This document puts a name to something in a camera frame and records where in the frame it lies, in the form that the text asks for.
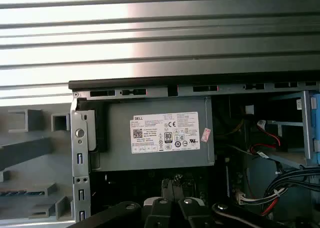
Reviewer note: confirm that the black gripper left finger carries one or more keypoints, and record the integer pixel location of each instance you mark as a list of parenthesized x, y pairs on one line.
[(157, 213)]

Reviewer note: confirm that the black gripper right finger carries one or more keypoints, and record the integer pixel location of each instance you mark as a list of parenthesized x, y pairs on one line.
[(192, 213)]

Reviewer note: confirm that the blue RAM stick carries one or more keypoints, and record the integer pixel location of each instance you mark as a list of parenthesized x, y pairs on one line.
[(25, 193)]

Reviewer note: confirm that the small pink sticker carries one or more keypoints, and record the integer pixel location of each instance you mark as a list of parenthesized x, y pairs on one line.
[(206, 134)]

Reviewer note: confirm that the gray power supply unit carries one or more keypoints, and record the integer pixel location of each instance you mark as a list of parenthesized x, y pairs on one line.
[(120, 142)]

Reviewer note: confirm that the white power supply label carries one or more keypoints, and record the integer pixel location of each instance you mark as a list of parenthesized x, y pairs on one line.
[(150, 127)]

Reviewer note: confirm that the small white plug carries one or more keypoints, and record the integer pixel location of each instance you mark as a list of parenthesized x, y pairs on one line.
[(250, 109)]

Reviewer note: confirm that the black PC case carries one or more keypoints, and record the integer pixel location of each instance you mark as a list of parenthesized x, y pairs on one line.
[(150, 78)]

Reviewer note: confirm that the gray parts rack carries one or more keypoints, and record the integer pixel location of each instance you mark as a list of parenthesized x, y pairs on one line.
[(25, 147)]

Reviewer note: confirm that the gray metal drive cage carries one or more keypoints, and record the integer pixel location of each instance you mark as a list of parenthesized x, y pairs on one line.
[(306, 117)]

